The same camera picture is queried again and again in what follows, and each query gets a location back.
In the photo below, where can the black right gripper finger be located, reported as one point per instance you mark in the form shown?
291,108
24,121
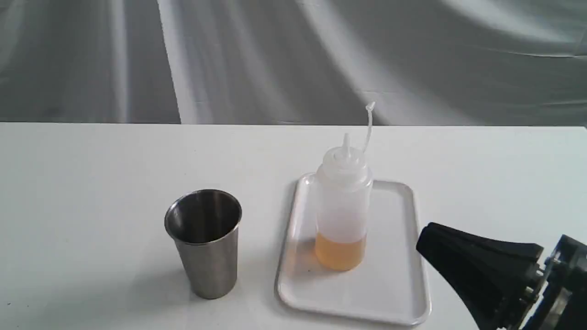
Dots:
497,281

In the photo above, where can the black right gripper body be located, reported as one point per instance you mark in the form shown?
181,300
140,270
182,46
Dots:
564,303

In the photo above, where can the translucent plastic squeeze bottle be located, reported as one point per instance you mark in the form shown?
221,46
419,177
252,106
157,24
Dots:
344,183

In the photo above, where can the stainless steel cup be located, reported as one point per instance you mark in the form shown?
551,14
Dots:
204,227

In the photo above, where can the white plastic tray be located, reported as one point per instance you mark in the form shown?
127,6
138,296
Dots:
390,286

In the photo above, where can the grey backdrop cloth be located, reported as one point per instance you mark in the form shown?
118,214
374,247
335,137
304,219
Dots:
294,62

